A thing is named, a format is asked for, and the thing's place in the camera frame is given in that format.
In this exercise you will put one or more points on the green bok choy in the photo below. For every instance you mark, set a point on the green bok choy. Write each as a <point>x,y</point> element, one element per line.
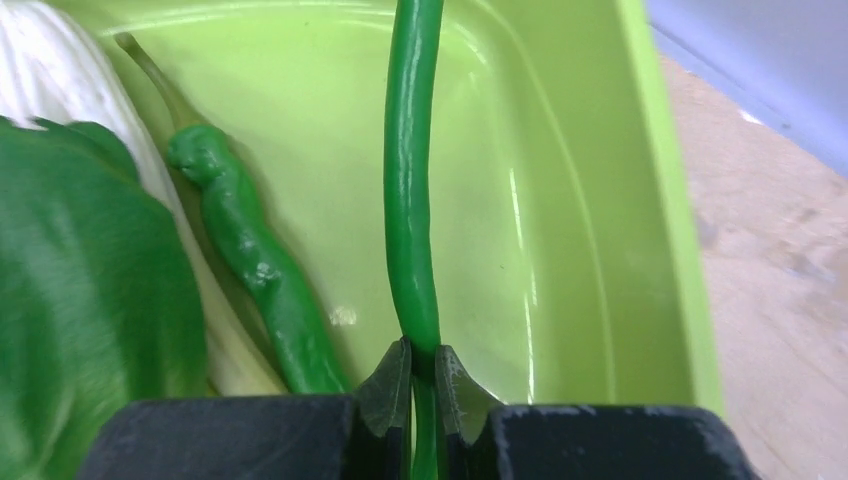
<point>99,303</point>

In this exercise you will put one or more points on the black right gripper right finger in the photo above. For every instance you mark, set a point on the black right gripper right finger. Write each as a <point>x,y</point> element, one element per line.
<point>482,438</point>

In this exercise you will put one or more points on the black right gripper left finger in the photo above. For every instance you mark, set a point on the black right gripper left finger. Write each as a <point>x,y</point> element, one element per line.
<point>360,435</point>

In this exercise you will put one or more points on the green plastic tray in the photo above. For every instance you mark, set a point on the green plastic tray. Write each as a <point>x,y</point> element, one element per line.
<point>564,251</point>

